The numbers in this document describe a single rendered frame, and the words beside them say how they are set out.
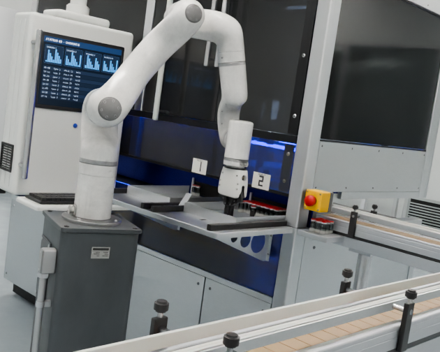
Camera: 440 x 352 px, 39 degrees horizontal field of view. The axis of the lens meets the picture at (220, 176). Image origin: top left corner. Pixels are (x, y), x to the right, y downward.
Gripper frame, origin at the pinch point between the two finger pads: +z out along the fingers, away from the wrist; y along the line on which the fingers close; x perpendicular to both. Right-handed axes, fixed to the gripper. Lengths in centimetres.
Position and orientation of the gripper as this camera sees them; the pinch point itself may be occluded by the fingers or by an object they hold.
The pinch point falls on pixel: (228, 211)
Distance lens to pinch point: 217.2
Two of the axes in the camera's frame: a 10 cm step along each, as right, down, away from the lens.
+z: -1.4, 9.8, 1.1
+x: -6.9, -0.2, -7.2
